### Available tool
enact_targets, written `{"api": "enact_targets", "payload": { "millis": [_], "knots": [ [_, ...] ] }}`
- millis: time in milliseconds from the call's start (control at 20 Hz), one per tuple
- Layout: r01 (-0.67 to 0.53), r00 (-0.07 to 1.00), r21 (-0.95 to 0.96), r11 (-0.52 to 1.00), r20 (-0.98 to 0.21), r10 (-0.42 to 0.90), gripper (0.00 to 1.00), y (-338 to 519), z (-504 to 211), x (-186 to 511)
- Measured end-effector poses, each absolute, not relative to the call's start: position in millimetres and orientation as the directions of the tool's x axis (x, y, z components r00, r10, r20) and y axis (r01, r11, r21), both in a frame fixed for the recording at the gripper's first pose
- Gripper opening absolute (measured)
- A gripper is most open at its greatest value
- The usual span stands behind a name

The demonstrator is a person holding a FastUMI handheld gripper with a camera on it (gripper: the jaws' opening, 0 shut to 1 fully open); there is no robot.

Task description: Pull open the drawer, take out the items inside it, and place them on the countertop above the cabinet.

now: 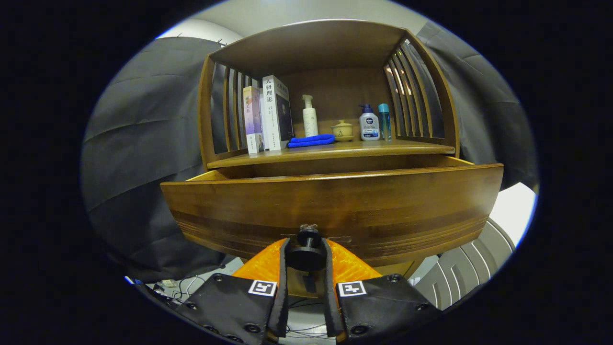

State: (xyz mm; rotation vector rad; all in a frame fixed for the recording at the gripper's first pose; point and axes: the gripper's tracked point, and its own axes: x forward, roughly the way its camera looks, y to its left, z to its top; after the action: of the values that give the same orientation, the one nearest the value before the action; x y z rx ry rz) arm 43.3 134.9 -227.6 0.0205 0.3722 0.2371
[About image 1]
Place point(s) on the black backdrop cloth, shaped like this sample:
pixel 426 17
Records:
pixel 143 167

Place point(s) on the teal slim bottle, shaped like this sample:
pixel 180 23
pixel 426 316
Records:
pixel 384 122

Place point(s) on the wooden cabinet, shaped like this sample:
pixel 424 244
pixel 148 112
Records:
pixel 311 48

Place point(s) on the yellow lidded teacup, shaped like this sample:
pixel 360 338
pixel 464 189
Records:
pixel 343 130

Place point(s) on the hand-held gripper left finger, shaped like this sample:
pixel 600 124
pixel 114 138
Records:
pixel 282 297

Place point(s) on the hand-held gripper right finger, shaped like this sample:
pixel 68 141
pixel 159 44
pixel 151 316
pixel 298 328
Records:
pixel 330 297

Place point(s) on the purple book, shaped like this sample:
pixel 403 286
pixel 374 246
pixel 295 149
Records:
pixel 252 120

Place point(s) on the white lotion bottle blue cap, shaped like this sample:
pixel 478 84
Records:
pixel 369 127

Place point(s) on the white pump bottle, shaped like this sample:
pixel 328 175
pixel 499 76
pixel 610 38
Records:
pixel 310 122

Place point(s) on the wooden drawer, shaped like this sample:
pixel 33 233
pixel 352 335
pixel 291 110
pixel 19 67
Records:
pixel 335 206

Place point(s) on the blue cloth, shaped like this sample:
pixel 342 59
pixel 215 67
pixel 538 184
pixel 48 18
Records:
pixel 311 140

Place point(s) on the white book with portrait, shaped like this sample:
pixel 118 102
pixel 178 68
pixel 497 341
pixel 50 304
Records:
pixel 275 115

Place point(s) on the black drawer knob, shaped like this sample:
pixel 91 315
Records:
pixel 306 256

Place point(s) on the white side table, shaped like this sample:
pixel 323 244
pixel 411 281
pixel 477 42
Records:
pixel 515 211

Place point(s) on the wooden countertop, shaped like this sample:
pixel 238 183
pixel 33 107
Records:
pixel 345 149

